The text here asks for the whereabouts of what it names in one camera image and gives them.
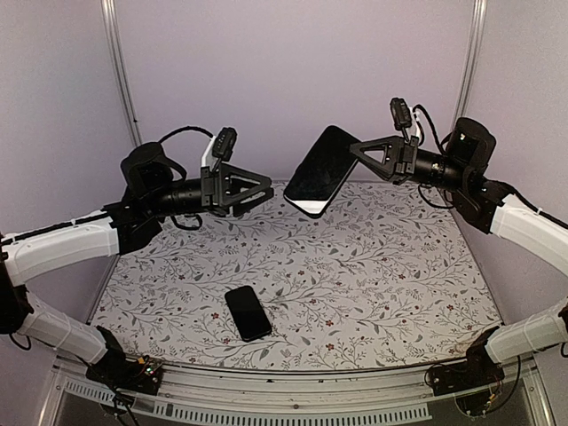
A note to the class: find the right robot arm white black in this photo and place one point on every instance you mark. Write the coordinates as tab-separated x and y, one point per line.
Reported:
492	207

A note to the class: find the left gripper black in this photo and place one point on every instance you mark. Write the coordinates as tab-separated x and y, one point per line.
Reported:
220	189

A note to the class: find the right aluminium frame post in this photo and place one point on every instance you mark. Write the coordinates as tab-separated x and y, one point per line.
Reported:
474	45

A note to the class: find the aluminium frame post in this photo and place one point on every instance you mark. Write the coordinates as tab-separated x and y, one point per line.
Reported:
110	21
474	45

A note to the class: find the large black phone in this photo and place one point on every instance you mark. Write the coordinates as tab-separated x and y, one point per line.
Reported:
322	172

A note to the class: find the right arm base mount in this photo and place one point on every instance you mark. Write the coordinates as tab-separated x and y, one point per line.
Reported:
476	370

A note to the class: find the small black phone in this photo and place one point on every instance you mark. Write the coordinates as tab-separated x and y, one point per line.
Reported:
248	314

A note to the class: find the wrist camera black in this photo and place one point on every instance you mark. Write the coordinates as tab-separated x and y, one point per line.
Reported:
400	113
224	143

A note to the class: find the left aluminium frame post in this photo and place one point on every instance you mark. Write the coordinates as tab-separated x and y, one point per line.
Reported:
110	21

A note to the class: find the floral patterned table mat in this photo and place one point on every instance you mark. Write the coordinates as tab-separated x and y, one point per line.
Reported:
383	279

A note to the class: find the front aluminium rail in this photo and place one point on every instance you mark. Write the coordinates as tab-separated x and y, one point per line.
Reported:
193	395

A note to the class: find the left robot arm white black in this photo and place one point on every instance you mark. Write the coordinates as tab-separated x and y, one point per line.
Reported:
156	188

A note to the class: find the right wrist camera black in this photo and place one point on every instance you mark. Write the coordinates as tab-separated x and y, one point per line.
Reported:
400	113

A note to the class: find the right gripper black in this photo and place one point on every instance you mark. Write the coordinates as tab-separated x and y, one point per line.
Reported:
399	163

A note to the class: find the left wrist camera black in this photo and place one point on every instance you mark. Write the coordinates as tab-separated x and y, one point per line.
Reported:
224	143

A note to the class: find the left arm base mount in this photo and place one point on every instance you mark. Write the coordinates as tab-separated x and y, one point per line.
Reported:
142	374

